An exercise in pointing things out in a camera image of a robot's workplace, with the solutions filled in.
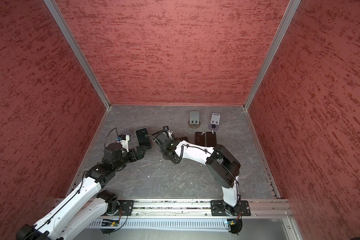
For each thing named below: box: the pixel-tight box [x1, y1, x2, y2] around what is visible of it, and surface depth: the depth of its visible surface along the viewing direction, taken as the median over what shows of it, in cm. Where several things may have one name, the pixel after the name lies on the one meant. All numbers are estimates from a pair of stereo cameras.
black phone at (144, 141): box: [135, 127, 152, 149], surface depth 92 cm
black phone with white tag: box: [206, 130, 217, 148], surface depth 105 cm
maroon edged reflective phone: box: [195, 131, 206, 147], surface depth 105 cm
